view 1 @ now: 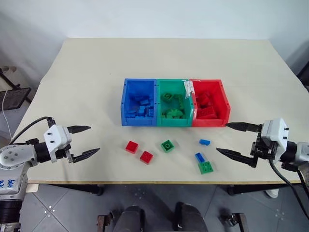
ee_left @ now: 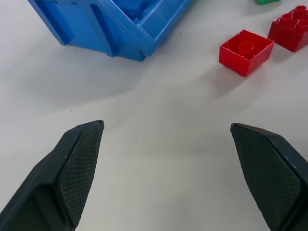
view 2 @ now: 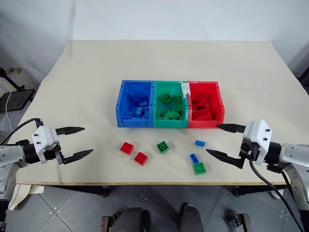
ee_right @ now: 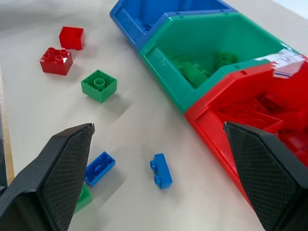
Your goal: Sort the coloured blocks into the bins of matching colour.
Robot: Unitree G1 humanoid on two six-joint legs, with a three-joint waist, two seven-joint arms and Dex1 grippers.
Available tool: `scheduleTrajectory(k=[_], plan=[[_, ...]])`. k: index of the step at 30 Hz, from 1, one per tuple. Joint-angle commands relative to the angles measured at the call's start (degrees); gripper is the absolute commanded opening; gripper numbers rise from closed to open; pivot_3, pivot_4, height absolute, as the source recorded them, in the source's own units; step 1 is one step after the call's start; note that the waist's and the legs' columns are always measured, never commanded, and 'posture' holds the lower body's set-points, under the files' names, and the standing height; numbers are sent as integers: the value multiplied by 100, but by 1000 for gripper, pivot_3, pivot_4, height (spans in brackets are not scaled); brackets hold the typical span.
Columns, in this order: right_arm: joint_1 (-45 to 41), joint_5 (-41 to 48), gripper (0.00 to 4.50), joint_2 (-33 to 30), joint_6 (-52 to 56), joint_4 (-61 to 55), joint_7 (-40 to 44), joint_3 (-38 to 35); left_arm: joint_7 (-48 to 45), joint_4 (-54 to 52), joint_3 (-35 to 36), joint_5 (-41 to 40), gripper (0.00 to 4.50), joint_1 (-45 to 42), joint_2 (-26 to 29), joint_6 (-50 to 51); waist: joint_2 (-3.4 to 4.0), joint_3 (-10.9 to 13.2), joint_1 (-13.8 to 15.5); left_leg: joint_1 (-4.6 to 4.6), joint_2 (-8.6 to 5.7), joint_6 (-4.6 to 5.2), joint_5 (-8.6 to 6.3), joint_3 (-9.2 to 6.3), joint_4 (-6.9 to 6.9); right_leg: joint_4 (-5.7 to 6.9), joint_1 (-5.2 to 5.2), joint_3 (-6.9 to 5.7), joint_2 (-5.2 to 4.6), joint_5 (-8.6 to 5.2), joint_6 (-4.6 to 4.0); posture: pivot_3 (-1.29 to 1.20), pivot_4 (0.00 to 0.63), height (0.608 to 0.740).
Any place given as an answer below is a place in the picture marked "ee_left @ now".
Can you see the green building block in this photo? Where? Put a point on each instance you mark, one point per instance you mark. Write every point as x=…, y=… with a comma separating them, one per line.
x=265, y=1

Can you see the red studded building block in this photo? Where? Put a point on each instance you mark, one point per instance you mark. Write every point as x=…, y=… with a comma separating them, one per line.
x=290, y=31

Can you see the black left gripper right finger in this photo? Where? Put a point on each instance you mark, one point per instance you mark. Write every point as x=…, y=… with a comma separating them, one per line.
x=269, y=178

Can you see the blue plastic bin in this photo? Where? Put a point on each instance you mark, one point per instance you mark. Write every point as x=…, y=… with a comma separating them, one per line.
x=106, y=26

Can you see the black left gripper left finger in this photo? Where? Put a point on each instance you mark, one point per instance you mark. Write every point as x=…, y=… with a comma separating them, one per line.
x=55, y=183

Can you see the red hollow-side-up building block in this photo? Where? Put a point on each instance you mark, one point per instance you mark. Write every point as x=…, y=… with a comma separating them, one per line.
x=244, y=53

